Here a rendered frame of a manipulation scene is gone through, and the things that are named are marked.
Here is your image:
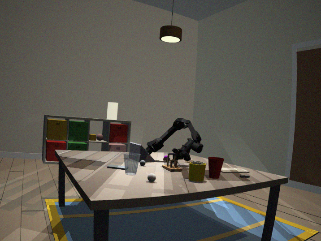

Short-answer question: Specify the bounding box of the cream flat rectangular panel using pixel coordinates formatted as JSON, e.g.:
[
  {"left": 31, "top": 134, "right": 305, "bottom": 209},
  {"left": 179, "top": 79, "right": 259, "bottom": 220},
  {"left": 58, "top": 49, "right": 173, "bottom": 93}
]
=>
[{"left": 221, "top": 168, "right": 249, "bottom": 173}]

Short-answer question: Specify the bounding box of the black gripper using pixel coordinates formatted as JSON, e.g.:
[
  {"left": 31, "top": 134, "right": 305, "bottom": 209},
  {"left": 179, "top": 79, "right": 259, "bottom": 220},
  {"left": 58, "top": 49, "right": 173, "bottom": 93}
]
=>
[{"left": 172, "top": 144, "right": 190, "bottom": 160}]

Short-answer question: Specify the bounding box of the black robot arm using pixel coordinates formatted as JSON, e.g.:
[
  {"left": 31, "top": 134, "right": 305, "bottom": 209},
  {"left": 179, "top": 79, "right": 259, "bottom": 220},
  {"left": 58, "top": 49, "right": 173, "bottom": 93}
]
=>
[{"left": 145, "top": 118, "right": 203, "bottom": 154}]

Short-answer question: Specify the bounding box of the dark red cup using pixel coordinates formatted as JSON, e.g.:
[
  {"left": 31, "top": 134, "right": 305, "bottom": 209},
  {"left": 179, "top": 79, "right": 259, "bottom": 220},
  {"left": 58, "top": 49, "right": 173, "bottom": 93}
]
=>
[{"left": 208, "top": 157, "right": 224, "bottom": 179}]

